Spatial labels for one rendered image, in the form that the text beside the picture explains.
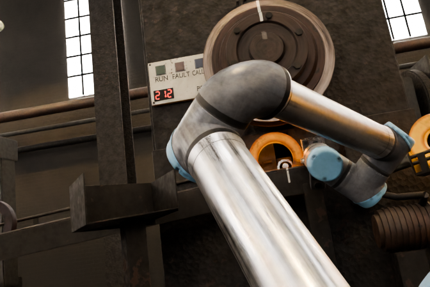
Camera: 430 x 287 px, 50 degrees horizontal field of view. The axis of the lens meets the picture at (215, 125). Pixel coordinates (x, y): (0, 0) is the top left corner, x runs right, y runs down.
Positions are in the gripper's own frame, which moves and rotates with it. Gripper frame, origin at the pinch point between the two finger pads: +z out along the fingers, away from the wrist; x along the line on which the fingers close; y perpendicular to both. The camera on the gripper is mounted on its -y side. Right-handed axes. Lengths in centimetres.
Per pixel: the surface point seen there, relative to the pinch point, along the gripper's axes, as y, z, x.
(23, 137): 28, 644, 448
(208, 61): 39.2, 7.2, 30.2
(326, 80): 24.7, 2.6, -9.4
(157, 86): 34, 19, 53
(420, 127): 5.8, -16.9, -31.6
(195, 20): 59, 30, 35
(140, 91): 69, 580, 203
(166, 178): 4, -25, 46
